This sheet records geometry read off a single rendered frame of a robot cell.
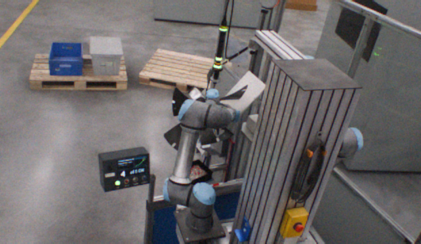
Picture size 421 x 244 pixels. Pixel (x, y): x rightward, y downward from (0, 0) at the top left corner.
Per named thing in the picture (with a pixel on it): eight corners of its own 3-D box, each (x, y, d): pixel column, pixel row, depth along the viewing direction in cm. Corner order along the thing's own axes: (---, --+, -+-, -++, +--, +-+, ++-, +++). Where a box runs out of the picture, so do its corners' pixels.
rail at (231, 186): (266, 180, 289) (268, 172, 285) (268, 184, 286) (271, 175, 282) (146, 207, 250) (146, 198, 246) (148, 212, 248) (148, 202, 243)
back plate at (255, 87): (182, 127, 326) (182, 126, 325) (241, 64, 317) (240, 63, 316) (211, 166, 287) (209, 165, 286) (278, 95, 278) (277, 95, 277)
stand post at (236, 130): (218, 209, 369) (241, 101, 308) (223, 216, 362) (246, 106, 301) (214, 210, 367) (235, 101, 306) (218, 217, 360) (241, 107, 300)
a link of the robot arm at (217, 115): (232, 110, 188) (241, 106, 236) (210, 105, 189) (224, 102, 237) (227, 134, 189) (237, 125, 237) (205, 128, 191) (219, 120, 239)
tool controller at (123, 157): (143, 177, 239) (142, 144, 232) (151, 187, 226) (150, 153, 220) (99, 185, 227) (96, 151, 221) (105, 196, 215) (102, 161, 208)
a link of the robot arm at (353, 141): (289, 182, 230) (333, 123, 189) (311, 179, 235) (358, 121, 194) (297, 200, 223) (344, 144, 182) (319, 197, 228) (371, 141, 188)
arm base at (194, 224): (217, 230, 208) (220, 217, 203) (190, 235, 203) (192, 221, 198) (208, 209, 220) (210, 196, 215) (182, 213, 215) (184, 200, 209)
